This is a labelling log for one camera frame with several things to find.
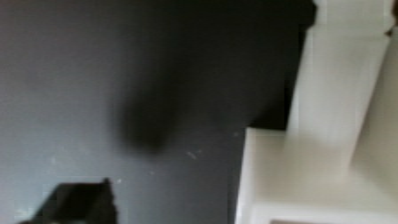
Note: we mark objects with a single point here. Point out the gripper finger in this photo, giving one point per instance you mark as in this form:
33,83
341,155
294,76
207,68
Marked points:
81,204

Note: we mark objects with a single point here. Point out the white chair seat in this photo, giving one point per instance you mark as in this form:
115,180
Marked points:
321,168

